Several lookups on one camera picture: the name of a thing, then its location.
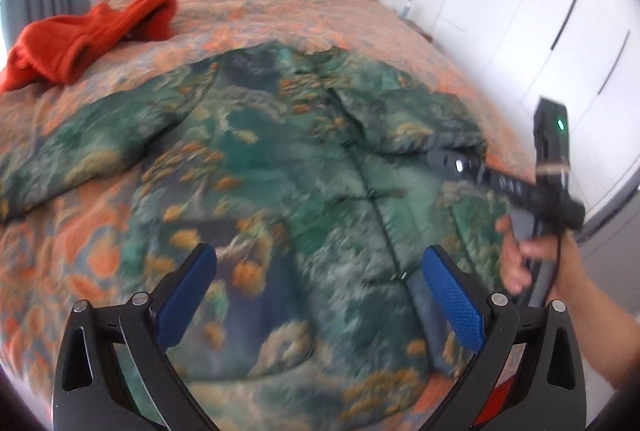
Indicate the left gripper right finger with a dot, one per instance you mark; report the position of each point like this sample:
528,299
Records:
525,373

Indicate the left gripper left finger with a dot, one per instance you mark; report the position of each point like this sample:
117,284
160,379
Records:
90,391

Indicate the green landscape print jacket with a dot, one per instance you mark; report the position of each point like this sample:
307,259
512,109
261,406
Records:
280,220

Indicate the person's right forearm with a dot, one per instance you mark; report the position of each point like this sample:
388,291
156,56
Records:
608,336

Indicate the person's right hand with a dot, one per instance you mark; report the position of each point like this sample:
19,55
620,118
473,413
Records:
516,277

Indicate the orange floral bed quilt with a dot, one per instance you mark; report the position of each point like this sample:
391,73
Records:
250,10

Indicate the white wardrobe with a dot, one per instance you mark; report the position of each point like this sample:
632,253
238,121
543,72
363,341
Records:
581,53

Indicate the plastic water bottle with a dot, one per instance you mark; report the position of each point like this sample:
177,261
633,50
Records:
405,9

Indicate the red fleece garment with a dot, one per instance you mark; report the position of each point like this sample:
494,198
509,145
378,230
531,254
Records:
61,48

